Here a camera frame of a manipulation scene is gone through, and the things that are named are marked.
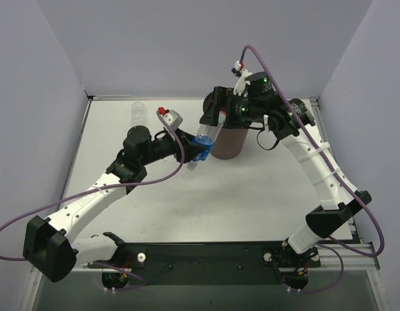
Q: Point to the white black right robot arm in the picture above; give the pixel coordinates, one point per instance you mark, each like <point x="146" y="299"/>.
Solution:
<point x="293" y="124"/>

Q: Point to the clear bottle blue label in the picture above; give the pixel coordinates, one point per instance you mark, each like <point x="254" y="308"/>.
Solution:
<point x="206" y="136"/>

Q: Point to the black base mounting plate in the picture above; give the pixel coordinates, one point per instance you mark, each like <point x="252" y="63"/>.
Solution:
<point x="203" y="263"/>

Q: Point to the aluminium front rail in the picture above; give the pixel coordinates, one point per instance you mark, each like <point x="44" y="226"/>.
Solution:
<point x="55" y="258"/>

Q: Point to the aluminium table edge rail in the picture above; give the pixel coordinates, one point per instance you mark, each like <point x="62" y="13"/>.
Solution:
<point x="103" y="125"/>

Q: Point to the clear unlabelled plastic bottle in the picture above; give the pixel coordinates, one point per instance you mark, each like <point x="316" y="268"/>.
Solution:
<point x="138" y="114"/>

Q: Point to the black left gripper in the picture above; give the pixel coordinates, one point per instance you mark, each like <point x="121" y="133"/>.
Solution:
<point x="181" y="146"/>

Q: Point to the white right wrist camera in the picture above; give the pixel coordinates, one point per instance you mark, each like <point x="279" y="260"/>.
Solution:
<point x="241" y="73"/>

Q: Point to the brown plastic bin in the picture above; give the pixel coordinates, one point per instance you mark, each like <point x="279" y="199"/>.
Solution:
<point x="229" y="143"/>

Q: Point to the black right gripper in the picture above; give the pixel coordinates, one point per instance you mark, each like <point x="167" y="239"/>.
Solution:
<point x="217" y="101"/>

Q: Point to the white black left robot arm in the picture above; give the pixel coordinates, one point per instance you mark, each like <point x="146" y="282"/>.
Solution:
<point x="83" y="208"/>

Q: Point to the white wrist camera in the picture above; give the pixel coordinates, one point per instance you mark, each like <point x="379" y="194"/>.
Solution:
<point x="170" y="117"/>
<point x="241" y="73"/>

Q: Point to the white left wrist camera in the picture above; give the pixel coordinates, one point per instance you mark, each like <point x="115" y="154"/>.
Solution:
<point x="170" y="117"/>

